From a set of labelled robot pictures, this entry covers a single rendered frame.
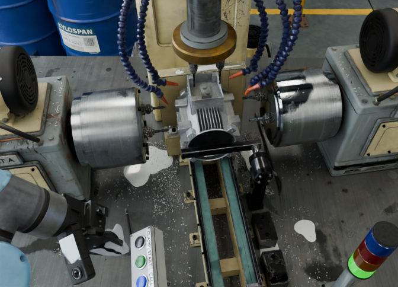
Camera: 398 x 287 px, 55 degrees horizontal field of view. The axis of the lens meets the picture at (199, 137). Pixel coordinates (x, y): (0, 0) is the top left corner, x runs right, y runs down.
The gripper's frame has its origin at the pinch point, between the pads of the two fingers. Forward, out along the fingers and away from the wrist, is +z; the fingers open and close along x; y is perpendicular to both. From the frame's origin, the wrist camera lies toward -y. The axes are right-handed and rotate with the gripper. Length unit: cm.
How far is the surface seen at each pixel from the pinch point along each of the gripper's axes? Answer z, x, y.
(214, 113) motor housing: 16.1, -23.2, 40.8
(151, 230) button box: 6.4, -3.6, 6.4
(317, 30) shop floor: 175, -63, 223
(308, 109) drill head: 30, -47, 36
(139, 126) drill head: 1.9, -5.1, 37.4
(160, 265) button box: 8.7, -3.6, -2.1
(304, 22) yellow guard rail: 168, -57, 232
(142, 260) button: 5.3, -1.1, -0.9
